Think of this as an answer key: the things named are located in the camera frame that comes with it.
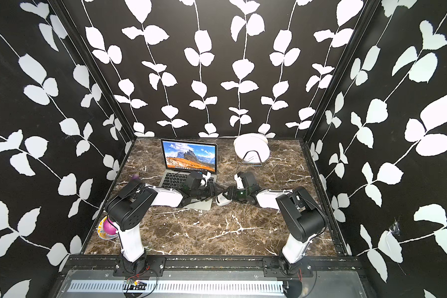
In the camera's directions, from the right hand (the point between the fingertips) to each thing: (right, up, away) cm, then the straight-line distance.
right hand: (224, 192), depth 92 cm
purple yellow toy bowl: (-50, -13, -14) cm, 54 cm away
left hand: (0, +1, 0) cm, 1 cm away
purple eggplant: (-50, +7, +8) cm, 51 cm away
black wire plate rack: (+10, +14, +14) cm, 22 cm away
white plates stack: (+15, +23, +4) cm, 27 cm away
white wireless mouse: (-1, -4, -2) cm, 4 cm away
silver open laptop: (-24, +17, +6) cm, 30 cm away
